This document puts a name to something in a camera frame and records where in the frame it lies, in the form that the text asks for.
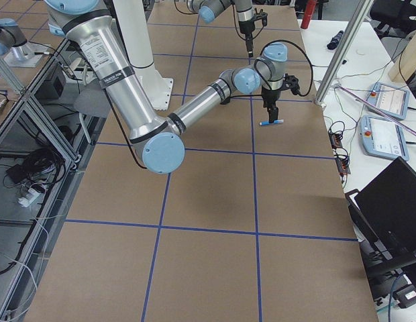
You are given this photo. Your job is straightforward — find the folded blue umbrella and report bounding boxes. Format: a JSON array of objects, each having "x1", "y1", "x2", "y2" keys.
[{"x1": 327, "y1": 30, "x2": 344, "y2": 50}]

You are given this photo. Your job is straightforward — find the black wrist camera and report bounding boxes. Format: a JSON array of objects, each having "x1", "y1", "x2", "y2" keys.
[{"x1": 282, "y1": 74, "x2": 301, "y2": 96}]

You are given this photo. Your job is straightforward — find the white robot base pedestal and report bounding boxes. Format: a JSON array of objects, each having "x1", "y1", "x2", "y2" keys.
[{"x1": 113, "y1": 0, "x2": 174, "y2": 111}]

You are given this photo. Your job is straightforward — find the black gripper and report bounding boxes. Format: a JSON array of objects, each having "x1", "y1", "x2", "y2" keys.
[
  {"x1": 238, "y1": 20, "x2": 256, "y2": 57},
  {"x1": 261, "y1": 87, "x2": 280, "y2": 124}
]

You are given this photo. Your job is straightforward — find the red bottle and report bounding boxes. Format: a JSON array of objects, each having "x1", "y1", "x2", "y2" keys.
[{"x1": 301, "y1": 0, "x2": 317, "y2": 30}]

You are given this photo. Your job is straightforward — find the blue highlighter pen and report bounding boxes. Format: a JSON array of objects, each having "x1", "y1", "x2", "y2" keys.
[{"x1": 259, "y1": 119, "x2": 284, "y2": 126}]

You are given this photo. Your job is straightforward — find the teach pendant tablet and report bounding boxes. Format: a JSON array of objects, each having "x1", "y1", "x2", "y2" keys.
[
  {"x1": 367, "y1": 82, "x2": 410, "y2": 120},
  {"x1": 360, "y1": 115, "x2": 409, "y2": 161}
]

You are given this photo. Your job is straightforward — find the aluminium frame post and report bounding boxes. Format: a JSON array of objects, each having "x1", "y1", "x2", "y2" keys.
[{"x1": 314, "y1": 0, "x2": 374, "y2": 106}]

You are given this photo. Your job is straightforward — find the far teach pendant tablet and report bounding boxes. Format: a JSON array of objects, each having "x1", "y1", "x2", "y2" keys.
[{"x1": 367, "y1": 82, "x2": 410, "y2": 120}]

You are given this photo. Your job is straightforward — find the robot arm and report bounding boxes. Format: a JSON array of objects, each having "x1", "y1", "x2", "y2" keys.
[
  {"x1": 47, "y1": 1, "x2": 288, "y2": 174},
  {"x1": 187, "y1": 0, "x2": 268, "y2": 58}
]

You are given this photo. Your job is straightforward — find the black laptop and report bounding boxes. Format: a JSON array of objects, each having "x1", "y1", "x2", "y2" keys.
[{"x1": 348, "y1": 157, "x2": 416, "y2": 260}]

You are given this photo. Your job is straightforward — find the near teach pendant tablet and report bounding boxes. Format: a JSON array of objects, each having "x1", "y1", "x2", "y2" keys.
[{"x1": 360, "y1": 115, "x2": 409, "y2": 161}]

